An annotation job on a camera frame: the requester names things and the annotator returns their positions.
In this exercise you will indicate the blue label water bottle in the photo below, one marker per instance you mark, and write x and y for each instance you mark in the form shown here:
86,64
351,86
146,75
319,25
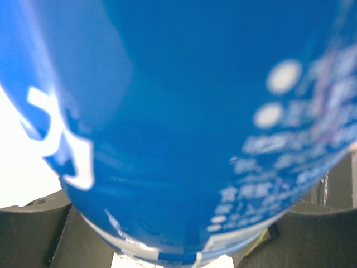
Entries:
180,130

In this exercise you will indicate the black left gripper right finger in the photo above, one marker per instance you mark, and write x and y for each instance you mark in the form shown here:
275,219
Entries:
319,231

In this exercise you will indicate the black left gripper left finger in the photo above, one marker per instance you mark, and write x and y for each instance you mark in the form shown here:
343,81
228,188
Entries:
50,232

